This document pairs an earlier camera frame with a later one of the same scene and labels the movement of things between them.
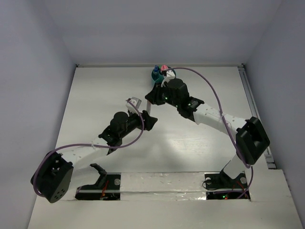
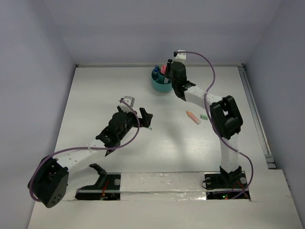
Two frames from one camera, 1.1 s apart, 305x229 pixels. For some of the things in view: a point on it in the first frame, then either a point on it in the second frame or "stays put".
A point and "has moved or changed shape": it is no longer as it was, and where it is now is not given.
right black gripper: x=154 y=95 -> x=168 y=67
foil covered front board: x=163 y=186 stays put
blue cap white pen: x=156 y=73 stays put
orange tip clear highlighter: x=148 y=107 has moved or changed shape
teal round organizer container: x=157 y=77 stays put
